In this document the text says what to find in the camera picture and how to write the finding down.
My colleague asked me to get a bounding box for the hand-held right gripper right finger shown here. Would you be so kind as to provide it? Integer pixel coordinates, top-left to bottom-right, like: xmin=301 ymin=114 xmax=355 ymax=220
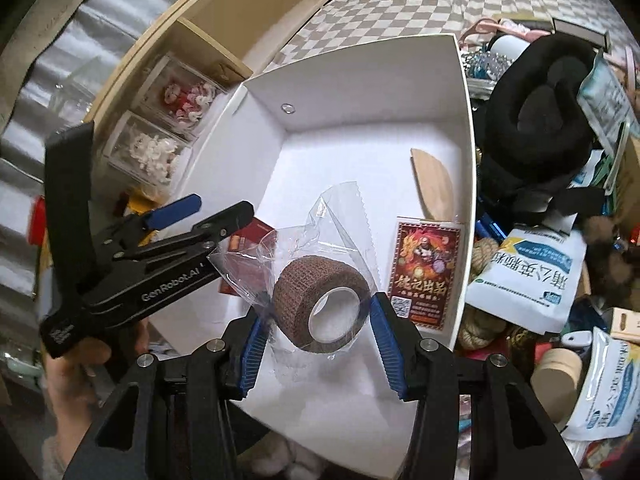
xmin=370 ymin=293 xmax=584 ymax=480

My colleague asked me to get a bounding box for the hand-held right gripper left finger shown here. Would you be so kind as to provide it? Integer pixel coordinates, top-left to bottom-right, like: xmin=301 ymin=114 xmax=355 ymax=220
xmin=65 ymin=311 xmax=269 ymax=480

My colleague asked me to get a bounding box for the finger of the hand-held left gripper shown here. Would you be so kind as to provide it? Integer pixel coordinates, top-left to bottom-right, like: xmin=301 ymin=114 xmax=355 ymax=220
xmin=140 ymin=193 xmax=204 ymax=232
xmin=190 ymin=200 xmax=256 ymax=245

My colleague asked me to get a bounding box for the red cigarette box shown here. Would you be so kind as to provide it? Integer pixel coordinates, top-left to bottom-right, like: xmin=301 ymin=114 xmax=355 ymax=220
xmin=219 ymin=217 xmax=279 ymax=297

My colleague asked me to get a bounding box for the red printed card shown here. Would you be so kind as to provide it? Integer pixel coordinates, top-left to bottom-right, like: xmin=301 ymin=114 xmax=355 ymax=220
xmin=387 ymin=217 xmax=464 ymax=332

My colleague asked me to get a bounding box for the brown bandage roll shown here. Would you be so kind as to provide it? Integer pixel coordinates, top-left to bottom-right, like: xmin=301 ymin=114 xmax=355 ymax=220
xmin=207 ymin=180 xmax=377 ymax=362

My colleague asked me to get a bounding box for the white cardboard box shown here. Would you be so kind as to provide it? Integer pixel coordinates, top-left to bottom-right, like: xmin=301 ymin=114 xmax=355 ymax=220
xmin=149 ymin=33 xmax=477 ymax=480

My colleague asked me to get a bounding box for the wooden piece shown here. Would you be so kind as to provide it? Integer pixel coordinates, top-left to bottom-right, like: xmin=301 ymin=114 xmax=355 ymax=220
xmin=409 ymin=148 xmax=457 ymax=224

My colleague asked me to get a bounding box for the round wooden box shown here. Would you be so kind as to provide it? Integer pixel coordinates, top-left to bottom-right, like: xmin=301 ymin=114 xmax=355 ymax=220
xmin=529 ymin=347 xmax=584 ymax=432

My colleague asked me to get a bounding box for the person's left hand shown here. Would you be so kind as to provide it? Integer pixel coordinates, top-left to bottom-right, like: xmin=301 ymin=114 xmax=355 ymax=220
xmin=44 ymin=319 xmax=152 ymax=462

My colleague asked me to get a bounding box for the display case with white doll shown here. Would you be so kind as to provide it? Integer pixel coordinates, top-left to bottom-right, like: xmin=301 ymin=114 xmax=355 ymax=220
xmin=102 ymin=109 xmax=194 ymax=192

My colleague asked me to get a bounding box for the display case with red doll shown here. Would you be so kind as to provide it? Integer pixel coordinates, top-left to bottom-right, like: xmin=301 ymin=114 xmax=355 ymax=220
xmin=137 ymin=52 xmax=232 ymax=142

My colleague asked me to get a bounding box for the white blue packet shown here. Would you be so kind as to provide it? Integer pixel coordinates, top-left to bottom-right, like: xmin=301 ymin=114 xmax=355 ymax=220
xmin=466 ymin=227 xmax=589 ymax=334
xmin=564 ymin=327 xmax=640 ymax=442

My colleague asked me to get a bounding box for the grey curtain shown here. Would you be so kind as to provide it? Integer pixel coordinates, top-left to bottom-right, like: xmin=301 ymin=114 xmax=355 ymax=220
xmin=0 ymin=0 xmax=176 ymax=311

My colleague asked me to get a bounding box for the wooden bedside shelf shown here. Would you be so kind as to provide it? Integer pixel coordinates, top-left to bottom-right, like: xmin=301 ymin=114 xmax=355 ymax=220
xmin=90 ymin=0 xmax=372 ymax=127

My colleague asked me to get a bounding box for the beige curtain valance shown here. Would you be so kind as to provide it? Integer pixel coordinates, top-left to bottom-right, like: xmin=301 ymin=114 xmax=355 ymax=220
xmin=0 ymin=0 xmax=102 ymax=127

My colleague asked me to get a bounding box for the brown fur piece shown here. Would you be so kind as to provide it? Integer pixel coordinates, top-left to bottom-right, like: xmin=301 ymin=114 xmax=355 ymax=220
xmin=584 ymin=214 xmax=627 ymax=292

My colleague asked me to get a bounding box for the white slotted box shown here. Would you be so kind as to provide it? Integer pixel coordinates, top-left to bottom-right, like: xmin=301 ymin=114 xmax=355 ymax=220
xmin=609 ymin=307 xmax=640 ymax=344

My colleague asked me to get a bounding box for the checkered blanket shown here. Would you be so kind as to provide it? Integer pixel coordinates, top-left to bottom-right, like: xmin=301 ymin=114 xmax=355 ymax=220
xmin=279 ymin=0 xmax=640 ymax=67

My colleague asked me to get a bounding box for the white cylinder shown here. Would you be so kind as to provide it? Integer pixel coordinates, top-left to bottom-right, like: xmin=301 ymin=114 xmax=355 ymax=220
xmin=487 ymin=34 xmax=532 ymax=69

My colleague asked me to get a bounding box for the wet wipe packet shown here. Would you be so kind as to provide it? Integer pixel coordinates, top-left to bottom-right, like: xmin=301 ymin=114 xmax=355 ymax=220
xmin=577 ymin=49 xmax=634 ymax=159

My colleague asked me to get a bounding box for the pink hair accessory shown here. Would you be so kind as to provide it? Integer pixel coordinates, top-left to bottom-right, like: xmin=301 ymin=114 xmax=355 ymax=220
xmin=459 ymin=17 xmax=552 ymax=44

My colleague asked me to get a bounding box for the black rectangular box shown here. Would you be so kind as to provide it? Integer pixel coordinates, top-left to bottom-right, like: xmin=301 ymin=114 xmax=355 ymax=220
xmin=552 ymin=17 xmax=612 ymax=49

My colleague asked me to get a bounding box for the beige rope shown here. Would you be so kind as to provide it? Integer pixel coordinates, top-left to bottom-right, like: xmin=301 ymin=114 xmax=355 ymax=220
xmin=459 ymin=237 xmax=507 ymax=352

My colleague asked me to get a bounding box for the crystal bead string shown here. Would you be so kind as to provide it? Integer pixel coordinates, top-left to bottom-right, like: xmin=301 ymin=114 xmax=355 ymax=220
xmin=459 ymin=49 xmax=512 ymax=82

